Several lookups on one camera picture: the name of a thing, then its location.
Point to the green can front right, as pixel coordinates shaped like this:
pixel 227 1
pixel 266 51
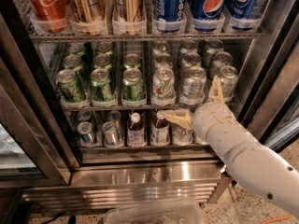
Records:
pixel 133 86

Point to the white 7up can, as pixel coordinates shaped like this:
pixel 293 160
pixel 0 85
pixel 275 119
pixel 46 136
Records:
pixel 211 47
pixel 194 83
pixel 228 76
pixel 186 47
pixel 160 47
pixel 163 83

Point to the gold can left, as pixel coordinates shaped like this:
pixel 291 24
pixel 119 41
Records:
pixel 87 16

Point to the red Coca-Cola can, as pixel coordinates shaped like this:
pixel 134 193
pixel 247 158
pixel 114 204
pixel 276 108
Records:
pixel 52 12

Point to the white 7up can second-row left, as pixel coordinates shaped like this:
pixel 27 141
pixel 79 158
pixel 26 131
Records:
pixel 163 59

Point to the green can second-row right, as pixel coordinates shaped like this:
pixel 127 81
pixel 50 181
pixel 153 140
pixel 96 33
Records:
pixel 132 60

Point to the green can back middle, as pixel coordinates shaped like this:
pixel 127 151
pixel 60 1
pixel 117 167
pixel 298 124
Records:
pixel 105 48

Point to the green can second-row left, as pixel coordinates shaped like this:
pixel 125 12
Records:
pixel 75 63

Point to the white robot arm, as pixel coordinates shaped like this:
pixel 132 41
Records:
pixel 254 166

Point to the green can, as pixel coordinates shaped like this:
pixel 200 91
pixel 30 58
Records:
pixel 77 49
pixel 70 86
pixel 101 85
pixel 105 48
pixel 133 86

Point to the silver can bottom back left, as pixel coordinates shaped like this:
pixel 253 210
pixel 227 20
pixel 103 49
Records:
pixel 85 115

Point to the white 7up can second-row middle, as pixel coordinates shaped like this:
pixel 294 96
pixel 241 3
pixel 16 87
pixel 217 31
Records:
pixel 189 60

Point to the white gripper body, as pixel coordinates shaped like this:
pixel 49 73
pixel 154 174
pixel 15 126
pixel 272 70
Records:
pixel 207 118

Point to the blue Pepsi can middle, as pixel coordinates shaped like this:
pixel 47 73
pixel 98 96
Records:
pixel 207 15

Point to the green can second-row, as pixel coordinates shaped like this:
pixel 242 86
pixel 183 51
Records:
pixel 132 60
pixel 103 61
pixel 75 63

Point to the clear water bottle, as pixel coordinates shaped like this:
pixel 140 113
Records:
pixel 199 140
pixel 181 137

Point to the silver can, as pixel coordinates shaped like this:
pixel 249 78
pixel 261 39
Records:
pixel 85 115
pixel 86 133
pixel 111 136
pixel 115 116

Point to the green can front left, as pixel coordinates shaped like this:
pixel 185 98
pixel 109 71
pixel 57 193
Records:
pixel 70 86

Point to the fridge glass door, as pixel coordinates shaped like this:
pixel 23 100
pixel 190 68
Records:
pixel 275 121

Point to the green can back left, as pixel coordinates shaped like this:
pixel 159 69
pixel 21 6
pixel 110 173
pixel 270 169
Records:
pixel 77 49

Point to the brown drink bottle left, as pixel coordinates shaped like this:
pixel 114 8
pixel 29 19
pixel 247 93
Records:
pixel 136 131

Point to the stainless steel fridge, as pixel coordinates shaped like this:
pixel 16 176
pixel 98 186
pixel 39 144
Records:
pixel 71 177

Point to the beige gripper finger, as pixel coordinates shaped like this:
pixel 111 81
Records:
pixel 182 118
pixel 215 92

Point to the white 7up can second-row right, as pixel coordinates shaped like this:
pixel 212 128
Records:
pixel 219 60

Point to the clear water bottle left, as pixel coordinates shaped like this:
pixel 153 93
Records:
pixel 181 137

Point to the silver can bottom back right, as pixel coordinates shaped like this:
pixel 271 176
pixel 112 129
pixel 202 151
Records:
pixel 115 116

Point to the green can second-row middle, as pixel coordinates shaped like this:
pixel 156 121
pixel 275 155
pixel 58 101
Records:
pixel 103 61

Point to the green can front middle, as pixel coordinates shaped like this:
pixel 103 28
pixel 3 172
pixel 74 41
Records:
pixel 101 85

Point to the silver can bottom front right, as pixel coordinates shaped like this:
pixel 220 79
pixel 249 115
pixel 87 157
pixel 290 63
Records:
pixel 111 136

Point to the clear water bottle right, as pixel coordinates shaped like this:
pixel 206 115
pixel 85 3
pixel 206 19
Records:
pixel 199 140

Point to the silver can bottom front left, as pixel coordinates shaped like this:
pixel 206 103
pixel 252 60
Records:
pixel 86 133

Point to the brown drink bottle right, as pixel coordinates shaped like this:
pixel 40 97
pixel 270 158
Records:
pixel 159 130

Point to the blue Pepsi can left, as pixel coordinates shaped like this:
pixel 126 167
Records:
pixel 168 13

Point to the white 7up can second-row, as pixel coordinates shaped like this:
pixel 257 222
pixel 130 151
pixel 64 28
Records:
pixel 189 60
pixel 219 60
pixel 163 59

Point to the brown drink bottle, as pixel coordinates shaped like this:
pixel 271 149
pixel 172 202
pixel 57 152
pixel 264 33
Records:
pixel 159 130
pixel 136 131

